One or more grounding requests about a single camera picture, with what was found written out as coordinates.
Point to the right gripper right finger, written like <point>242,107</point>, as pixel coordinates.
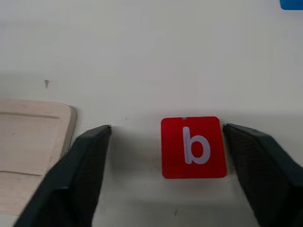
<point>265,175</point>

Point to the wooden letter tray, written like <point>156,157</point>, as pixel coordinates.
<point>28,142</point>

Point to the red letter b block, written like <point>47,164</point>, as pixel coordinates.
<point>175,146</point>

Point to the blue letter t block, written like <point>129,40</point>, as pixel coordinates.
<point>292,4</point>

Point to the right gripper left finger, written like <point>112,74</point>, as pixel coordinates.
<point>71,179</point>

